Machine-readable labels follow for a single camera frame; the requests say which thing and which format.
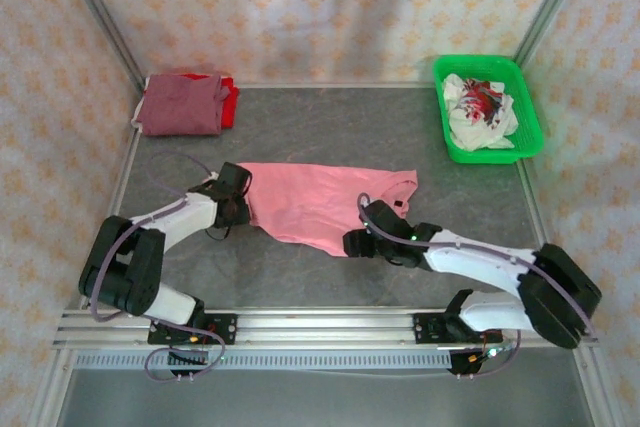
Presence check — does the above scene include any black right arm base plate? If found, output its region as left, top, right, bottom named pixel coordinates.
left=412, top=313, right=501, bottom=346

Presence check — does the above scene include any maroon folded t-shirt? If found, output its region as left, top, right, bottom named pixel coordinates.
left=135, top=73, right=231, bottom=137

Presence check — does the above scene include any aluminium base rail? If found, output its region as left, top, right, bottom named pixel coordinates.
left=52, top=310, right=599, bottom=348

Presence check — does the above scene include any red folded t-shirt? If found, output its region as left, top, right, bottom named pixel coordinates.
left=179, top=72, right=240, bottom=129

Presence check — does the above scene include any aluminium table edge rail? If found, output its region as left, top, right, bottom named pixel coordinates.
left=517, top=161, right=554, bottom=248
left=144, top=80, right=439, bottom=91
left=97, top=129, right=144, bottom=228

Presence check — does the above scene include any aluminium frame leg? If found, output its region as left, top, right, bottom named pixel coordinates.
left=29, top=349, right=76, bottom=427
left=572, top=346, right=626, bottom=427

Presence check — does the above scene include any grey slotted cable duct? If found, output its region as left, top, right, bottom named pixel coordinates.
left=74, top=350, right=454, bottom=369

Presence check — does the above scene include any white floral crumpled t-shirt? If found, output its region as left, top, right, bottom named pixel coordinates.
left=442, top=72, right=519, bottom=152

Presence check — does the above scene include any pink t-shirt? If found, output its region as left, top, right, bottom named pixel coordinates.
left=238, top=161, right=419, bottom=258

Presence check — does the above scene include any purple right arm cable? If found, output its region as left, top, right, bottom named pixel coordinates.
left=356, top=191, right=599, bottom=381

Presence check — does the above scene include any red black wire bundle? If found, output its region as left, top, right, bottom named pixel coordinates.
left=164, top=326, right=221, bottom=348
left=467, top=329, right=506, bottom=363

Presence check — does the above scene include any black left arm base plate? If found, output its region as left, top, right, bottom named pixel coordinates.
left=148, top=313, right=238, bottom=347

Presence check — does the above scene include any green plastic basket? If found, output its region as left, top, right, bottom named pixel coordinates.
left=431, top=54, right=545, bottom=166

